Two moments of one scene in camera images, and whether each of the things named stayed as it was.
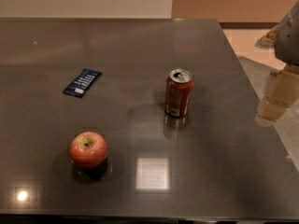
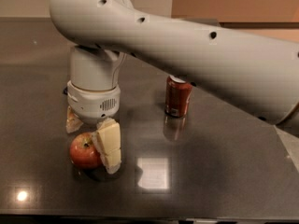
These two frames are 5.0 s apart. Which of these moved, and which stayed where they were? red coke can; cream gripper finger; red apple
Moved: cream gripper finger
Stayed: red coke can; red apple
